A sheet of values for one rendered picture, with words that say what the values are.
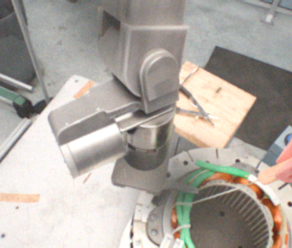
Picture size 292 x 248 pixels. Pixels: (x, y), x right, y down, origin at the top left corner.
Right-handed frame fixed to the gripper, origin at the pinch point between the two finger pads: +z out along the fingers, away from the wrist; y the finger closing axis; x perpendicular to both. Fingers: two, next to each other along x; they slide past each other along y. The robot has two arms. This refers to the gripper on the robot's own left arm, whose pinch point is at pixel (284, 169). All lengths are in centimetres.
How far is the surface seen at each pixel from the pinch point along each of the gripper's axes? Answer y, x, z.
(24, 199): 0, -26, 70
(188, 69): -37.4, -4.7, 31.0
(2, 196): 1, -31, 72
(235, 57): -165, 56, 121
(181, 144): -19.8, 1.4, 36.2
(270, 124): -112, 85, 109
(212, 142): -18.0, 4.5, 27.0
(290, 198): -9.0, 18.3, 18.2
